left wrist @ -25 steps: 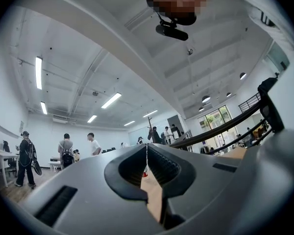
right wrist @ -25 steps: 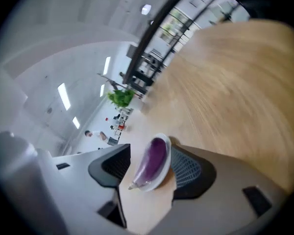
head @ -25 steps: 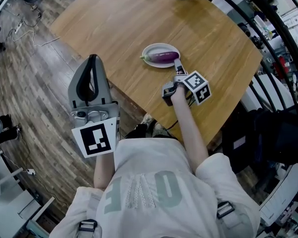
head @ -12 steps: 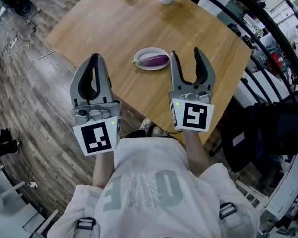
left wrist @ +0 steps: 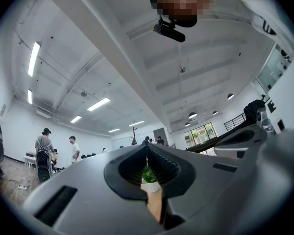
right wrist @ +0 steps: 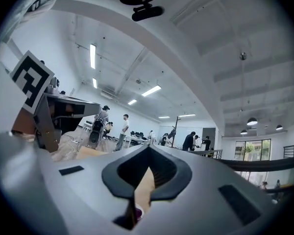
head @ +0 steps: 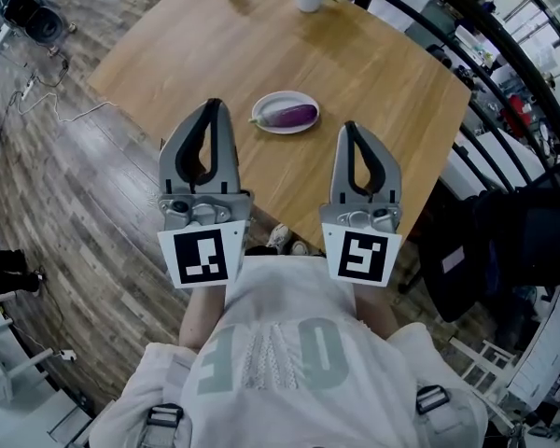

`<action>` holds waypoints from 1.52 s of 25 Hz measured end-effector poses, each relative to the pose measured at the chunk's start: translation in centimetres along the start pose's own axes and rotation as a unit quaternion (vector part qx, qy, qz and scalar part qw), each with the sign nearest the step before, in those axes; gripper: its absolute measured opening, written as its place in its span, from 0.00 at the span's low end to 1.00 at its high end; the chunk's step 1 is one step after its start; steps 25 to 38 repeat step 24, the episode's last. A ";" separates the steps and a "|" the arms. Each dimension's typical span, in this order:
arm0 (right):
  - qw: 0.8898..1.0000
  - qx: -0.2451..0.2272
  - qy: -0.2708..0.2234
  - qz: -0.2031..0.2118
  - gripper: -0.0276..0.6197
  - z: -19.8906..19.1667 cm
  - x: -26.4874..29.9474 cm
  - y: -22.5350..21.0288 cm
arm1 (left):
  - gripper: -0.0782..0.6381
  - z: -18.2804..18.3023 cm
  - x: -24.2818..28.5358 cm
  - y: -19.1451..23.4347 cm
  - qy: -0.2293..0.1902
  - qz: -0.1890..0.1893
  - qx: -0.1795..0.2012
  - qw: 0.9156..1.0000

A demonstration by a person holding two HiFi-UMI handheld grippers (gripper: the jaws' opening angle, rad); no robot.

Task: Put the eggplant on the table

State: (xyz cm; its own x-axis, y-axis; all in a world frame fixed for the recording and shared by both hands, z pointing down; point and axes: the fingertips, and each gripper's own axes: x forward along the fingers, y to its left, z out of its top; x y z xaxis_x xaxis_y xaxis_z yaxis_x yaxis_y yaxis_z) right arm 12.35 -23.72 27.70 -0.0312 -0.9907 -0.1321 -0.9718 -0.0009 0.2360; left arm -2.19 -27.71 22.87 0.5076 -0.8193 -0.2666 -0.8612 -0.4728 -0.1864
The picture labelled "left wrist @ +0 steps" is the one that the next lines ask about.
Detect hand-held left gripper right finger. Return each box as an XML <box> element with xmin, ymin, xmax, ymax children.
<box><xmin>148</xmin><ymin>143</ymin><xmax>251</xmax><ymax>235</ymax></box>

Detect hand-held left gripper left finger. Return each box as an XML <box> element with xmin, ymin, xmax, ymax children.
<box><xmin>22</xmin><ymin>143</ymin><xmax>167</xmax><ymax>235</ymax></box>

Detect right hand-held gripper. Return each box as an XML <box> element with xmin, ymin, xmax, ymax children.
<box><xmin>213</xmin><ymin>50</ymin><xmax>294</xmax><ymax>159</ymax></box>

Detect black metal railing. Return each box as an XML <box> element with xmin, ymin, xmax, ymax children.
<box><xmin>223</xmin><ymin>113</ymin><xmax>247</xmax><ymax>132</ymax></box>

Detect large glass window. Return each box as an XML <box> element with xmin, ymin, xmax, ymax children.
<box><xmin>183</xmin><ymin>122</ymin><xmax>217</xmax><ymax>149</ymax></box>

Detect dark jacket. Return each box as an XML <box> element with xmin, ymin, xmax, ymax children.
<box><xmin>243</xmin><ymin>99</ymin><xmax>267</xmax><ymax>122</ymax></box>

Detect green plant in white pot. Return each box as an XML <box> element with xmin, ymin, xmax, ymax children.
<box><xmin>141</xmin><ymin>165</ymin><xmax>162</xmax><ymax>193</ymax></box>

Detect black backpack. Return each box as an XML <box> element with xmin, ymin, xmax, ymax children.
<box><xmin>36</xmin><ymin>148</ymin><xmax>51</xmax><ymax>168</ymax></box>

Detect white power strip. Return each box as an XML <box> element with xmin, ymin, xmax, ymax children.
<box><xmin>13</xmin><ymin>184</ymin><xmax>31</xmax><ymax>193</ymax></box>

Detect white low table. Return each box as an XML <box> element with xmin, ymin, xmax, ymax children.
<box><xmin>24</xmin><ymin>152</ymin><xmax>40</xmax><ymax>168</ymax></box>

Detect wooden coat rack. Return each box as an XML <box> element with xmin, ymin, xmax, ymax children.
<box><xmin>129</xmin><ymin>126</ymin><xmax>139</xmax><ymax>146</ymax></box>

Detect person's white shirt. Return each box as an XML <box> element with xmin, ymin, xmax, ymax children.
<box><xmin>235</xmin><ymin>0</ymin><xmax>294</xmax><ymax>50</ymax></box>

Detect glass wall partition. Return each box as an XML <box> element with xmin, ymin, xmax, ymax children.
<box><xmin>254</xmin><ymin>43</ymin><xmax>294</xmax><ymax>95</ymax></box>

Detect black head-mounted camera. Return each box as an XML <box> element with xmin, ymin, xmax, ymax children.
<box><xmin>153</xmin><ymin>15</ymin><xmax>187</xmax><ymax>43</ymax></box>

